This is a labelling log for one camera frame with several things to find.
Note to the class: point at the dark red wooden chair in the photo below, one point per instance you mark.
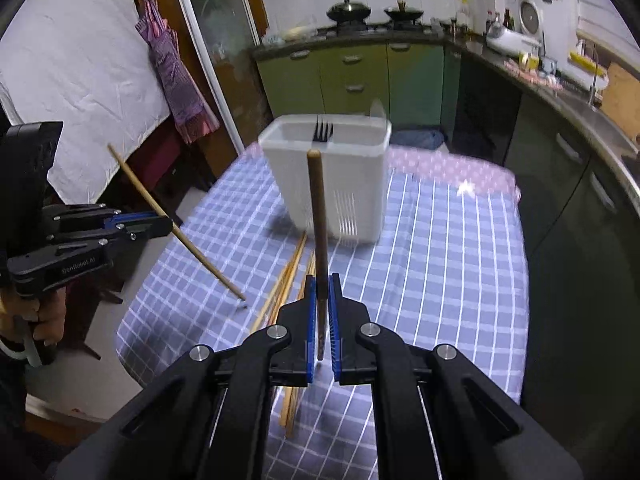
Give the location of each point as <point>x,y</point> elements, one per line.
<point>165,160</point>

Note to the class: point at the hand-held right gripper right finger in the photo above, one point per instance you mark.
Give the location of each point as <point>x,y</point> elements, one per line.
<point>335,335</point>

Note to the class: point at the yellow plastic tray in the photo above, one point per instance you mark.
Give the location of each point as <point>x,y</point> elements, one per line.
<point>587,62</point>

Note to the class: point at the white rice cooker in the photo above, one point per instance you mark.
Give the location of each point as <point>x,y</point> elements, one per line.
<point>507,39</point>

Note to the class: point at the gas stove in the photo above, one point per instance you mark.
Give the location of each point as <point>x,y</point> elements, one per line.
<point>375,27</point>

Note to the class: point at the dark blue bundle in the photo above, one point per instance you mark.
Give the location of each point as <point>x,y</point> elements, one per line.
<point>417,139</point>

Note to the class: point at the light green base cabinet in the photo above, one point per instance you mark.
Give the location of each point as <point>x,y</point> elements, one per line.
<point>325,75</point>

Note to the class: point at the blue checkered tablecloth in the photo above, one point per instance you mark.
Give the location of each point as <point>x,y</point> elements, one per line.
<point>425,285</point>

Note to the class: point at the thin curved faucet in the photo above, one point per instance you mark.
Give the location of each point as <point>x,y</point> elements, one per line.
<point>593,75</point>

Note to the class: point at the small dark pot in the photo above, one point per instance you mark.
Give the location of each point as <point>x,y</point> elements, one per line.
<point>445,26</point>

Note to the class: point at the light wooden chopstick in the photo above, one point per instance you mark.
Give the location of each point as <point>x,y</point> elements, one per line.
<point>295,260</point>
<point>145,191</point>
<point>292,425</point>
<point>272,300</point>
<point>289,405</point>

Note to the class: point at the white framed glass door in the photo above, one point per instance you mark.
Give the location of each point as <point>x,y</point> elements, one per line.
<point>220,35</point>

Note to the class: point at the black fork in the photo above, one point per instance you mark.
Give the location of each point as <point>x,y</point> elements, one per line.
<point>322,132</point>

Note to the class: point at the wooden cutting board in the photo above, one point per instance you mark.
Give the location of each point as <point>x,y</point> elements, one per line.
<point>622,97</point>

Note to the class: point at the white plastic utensil holder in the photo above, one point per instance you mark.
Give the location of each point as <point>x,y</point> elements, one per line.
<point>295,185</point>

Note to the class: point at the pink dish cloth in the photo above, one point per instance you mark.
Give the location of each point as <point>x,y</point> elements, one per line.
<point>530,76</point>

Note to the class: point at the white mug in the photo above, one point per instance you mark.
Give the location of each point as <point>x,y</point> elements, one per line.
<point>550,66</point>

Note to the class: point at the person's left hand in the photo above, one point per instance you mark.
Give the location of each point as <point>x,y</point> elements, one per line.
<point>50,320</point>

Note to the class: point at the plastic bag of food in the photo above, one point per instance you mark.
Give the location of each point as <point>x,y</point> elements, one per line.
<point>295,32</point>

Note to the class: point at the white window blind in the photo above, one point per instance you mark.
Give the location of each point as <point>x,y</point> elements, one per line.
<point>605,5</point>

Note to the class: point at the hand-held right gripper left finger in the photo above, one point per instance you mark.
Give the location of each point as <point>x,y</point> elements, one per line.
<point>312,332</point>

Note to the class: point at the dark green base cabinet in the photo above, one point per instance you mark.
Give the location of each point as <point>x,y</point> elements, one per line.
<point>560,200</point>

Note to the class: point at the clear oil bottle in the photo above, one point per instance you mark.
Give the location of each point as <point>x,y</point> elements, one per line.
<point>463,15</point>

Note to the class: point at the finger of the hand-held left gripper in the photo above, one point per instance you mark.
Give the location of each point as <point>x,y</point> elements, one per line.
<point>65,260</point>
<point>135,218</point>

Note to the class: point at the purple checkered apron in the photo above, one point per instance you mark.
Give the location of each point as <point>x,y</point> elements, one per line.
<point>175,70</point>

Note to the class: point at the pink patterned cloth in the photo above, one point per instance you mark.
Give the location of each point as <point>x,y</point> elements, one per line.
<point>450,167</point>

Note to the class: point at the dark brown chopstick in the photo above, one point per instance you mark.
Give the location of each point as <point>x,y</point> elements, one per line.
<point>318,220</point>

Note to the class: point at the steel kitchen sink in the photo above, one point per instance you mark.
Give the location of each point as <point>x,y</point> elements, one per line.
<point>605,120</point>

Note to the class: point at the white hanging sheet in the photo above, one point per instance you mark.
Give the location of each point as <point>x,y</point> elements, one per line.
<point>75,60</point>

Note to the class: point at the yellow glass jar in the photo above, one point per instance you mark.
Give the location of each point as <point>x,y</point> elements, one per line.
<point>529,60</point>

